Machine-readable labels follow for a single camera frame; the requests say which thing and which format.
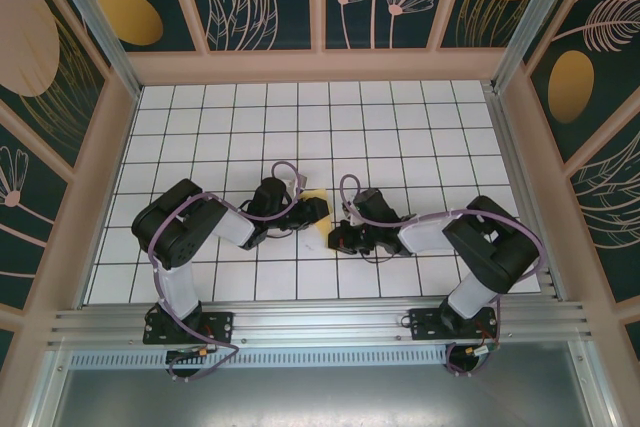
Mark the yellow cloth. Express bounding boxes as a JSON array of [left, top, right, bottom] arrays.
[[298, 187, 344, 251]]

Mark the grey sheet metal panel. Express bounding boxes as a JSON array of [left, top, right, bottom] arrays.
[[42, 341, 619, 427]]

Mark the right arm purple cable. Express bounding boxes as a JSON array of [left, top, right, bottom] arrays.
[[339, 174, 546, 378]]

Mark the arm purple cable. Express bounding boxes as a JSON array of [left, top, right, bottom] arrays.
[[339, 174, 546, 378], [149, 160, 309, 383]]

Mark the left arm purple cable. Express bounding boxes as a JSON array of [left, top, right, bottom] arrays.
[[149, 160, 309, 383]]

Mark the aluminium cross rail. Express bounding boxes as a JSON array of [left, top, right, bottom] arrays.
[[47, 300, 596, 348]]

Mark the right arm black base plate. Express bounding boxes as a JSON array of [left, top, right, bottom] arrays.
[[408, 305, 501, 343]]

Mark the slotted metal cable duct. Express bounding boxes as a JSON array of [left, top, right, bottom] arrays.
[[69, 349, 451, 368]]

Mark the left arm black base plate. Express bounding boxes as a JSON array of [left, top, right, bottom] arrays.
[[143, 309, 235, 346]]

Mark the yellow power connector with wires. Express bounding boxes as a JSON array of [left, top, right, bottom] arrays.
[[462, 341, 501, 359], [166, 345, 210, 363]]

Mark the aluminium side rail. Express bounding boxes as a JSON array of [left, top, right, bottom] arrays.
[[482, 80, 569, 304]]

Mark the aluminium corner post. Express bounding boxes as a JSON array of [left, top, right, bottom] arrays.
[[42, 0, 144, 98], [489, 0, 584, 93]]

